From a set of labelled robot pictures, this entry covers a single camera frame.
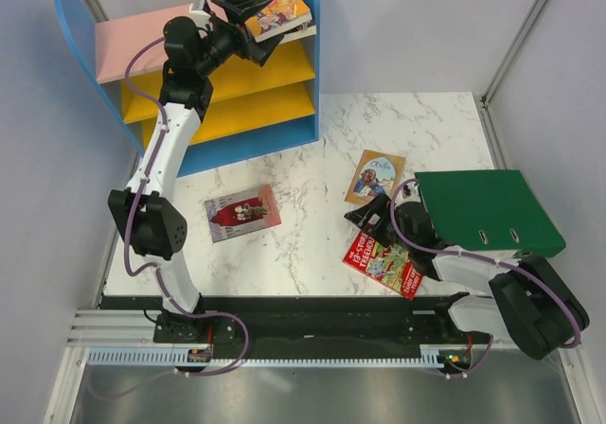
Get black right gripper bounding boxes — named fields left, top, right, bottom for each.
left=344, top=192, right=414, bottom=252

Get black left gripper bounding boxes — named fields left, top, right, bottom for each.
left=196, top=0, right=284, bottom=78

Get Charlie Chocolate Factory book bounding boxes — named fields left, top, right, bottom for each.
left=246, top=0, right=312, bottom=43

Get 13-Storey Treehouse red book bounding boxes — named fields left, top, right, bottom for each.
left=343, top=232, right=422, bottom=301

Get Nineteen Eighty-Four blue book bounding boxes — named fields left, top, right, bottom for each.
left=280, top=18, right=316, bottom=44

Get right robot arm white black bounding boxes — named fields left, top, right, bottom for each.
left=345, top=195, right=590, bottom=360

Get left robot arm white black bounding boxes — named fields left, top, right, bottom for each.
left=108, top=0, right=282, bottom=342

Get Othello tan picture book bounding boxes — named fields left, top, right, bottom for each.
left=345, top=150, right=406, bottom=204

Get colourful blue wooden bookshelf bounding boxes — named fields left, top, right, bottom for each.
left=54, top=0, right=320, bottom=175

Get green lever arch file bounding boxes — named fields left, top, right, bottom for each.
left=416, top=169, right=566, bottom=258

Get Hamlet picture book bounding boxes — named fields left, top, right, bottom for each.
left=205, top=184, right=281, bottom=243

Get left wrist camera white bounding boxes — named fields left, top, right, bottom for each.
left=188, top=0, right=210, bottom=23

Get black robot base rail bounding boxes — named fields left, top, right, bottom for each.
left=97, top=291, right=498, bottom=362

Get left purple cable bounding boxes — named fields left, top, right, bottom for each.
left=84, top=35, right=252, bottom=399

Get light blue cable duct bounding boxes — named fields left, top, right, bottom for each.
left=86, top=345, right=444, bottom=368

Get aluminium frame post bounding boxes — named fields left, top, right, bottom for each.
left=476, top=0, right=550, bottom=110

